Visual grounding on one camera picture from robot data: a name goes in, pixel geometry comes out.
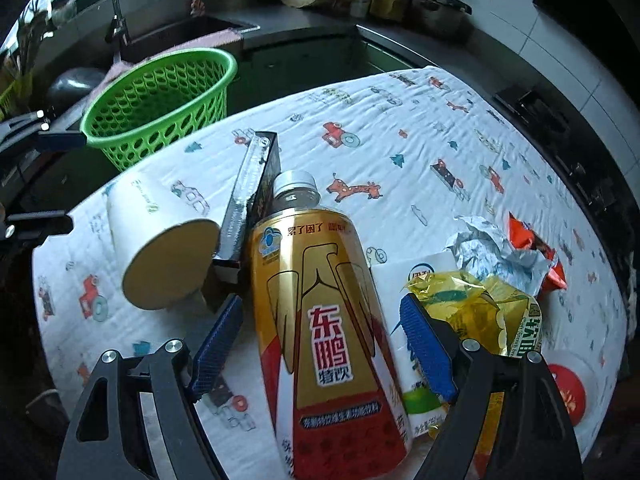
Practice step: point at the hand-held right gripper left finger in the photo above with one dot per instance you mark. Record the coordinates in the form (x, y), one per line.
(215, 345)

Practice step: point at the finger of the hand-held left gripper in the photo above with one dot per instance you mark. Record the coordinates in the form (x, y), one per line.
(45, 224)
(62, 140)

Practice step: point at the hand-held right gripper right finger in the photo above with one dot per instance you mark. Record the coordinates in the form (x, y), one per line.
(425, 345)

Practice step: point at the white milk carton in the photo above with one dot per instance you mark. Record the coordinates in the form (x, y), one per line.
(390, 300)

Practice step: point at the yellow snack packet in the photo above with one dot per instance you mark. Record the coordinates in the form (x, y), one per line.
(465, 300)

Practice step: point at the green plastic basket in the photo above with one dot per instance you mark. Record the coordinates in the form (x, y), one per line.
(150, 100)

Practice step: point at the white wrapper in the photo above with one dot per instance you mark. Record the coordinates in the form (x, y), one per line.
(485, 250)

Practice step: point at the grey green bottle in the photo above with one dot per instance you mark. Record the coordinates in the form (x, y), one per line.
(320, 280)

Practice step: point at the red printed paper cup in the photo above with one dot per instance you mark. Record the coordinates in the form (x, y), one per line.
(567, 392)

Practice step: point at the dark round bowl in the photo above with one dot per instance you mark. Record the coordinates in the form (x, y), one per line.
(72, 87)

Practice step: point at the white paper cup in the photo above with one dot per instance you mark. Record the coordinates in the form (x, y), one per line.
(145, 210)

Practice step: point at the steel faucet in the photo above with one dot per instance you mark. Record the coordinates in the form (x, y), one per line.
(116, 10)

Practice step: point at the orange snack packet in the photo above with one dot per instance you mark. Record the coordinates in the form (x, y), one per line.
(525, 235)

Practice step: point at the black cardboard box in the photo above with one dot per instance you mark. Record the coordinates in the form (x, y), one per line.
(245, 195)

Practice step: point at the dark kitchen sink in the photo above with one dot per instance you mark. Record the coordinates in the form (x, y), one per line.
(175, 35)

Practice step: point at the pink dish cloth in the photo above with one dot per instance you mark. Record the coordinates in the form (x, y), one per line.
(220, 37)

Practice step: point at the white printed cloth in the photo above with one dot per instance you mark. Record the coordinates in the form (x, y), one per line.
(400, 125)

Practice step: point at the black gas stove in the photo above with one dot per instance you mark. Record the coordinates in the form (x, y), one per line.
(540, 110)

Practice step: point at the small white jar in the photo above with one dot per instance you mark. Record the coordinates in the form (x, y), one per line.
(359, 7)

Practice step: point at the steel pot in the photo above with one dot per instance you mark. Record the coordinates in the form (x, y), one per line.
(440, 12)

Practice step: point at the yellow label jar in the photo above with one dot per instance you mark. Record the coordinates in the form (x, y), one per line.
(384, 6)

